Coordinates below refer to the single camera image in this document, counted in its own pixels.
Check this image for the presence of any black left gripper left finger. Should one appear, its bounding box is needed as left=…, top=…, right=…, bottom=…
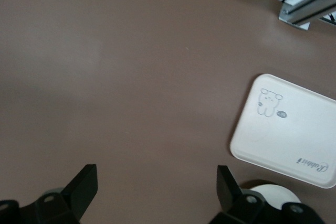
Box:
left=19, top=164, right=98, bottom=224

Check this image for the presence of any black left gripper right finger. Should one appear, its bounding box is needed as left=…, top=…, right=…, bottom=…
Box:
left=208, top=165, right=284, bottom=224

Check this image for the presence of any round cream plate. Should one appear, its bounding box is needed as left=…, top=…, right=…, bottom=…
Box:
left=250, top=184, right=302, bottom=210

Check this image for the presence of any cream rabbit print tray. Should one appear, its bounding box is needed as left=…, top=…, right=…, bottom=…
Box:
left=229, top=73, right=336, bottom=189

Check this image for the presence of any aluminium camera post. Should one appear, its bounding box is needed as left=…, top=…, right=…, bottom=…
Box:
left=278, top=0, right=336, bottom=30

